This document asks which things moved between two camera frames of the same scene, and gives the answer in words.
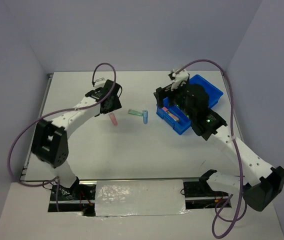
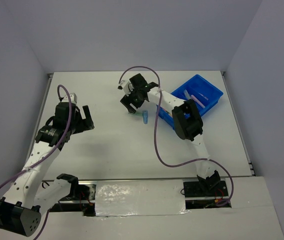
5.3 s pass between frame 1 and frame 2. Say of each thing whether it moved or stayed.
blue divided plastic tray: stayed
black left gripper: moved
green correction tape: stayed
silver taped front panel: stayed
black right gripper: moved
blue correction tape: stayed
